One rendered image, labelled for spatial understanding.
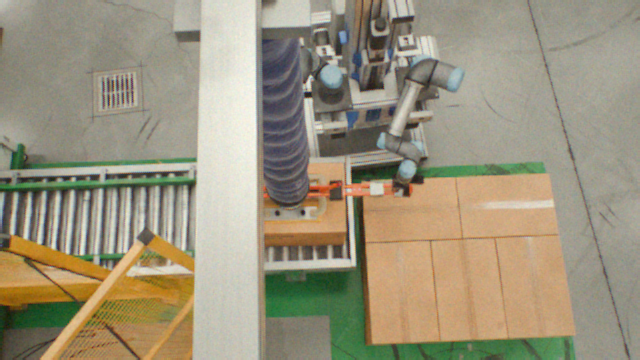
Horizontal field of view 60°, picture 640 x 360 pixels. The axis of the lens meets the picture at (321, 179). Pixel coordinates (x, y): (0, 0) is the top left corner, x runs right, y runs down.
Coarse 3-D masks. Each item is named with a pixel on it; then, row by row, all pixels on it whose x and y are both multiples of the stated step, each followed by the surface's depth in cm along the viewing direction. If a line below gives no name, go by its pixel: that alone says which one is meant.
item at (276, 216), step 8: (264, 208) 304; (272, 208) 304; (280, 208) 304; (304, 208) 303; (312, 208) 303; (272, 216) 302; (280, 216) 302; (304, 216) 302; (312, 216) 302; (320, 216) 303
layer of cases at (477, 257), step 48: (432, 192) 350; (480, 192) 350; (528, 192) 350; (384, 240) 341; (432, 240) 343; (480, 240) 341; (528, 240) 341; (384, 288) 333; (432, 288) 333; (480, 288) 333; (528, 288) 332; (384, 336) 325; (432, 336) 325; (480, 336) 325; (528, 336) 325
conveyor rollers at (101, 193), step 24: (48, 192) 353; (72, 192) 351; (144, 192) 351; (168, 192) 351; (0, 216) 347; (24, 216) 347; (72, 216) 347; (96, 216) 346; (144, 216) 347; (168, 216) 346; (72, 240) 344; (96, 240) 342; (168, 240) 342
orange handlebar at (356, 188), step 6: (312, 186) 295; (318, 186) 295; (324, 186) 295; (348, 186) 295; (354, 186) 295; (360, 186) 295; (366, 186) 295; (384, 186) 295; (390, 186) 295; (348, 192) 294; (354, 192) 294; (360, 192) 294; (366, 192) 294; (384, 192) 294; (390, 192) 294
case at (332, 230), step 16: (336, 176) 311; (336, 208) 306; (272, 224) 303; (288, 224) 303; (304, 224) 303; (320, 224) 303; (336, 224) 303; (272, 240) 321; (288, 240) 322; (304, 240) 323; (320, 240) 325; (336, 240) 326
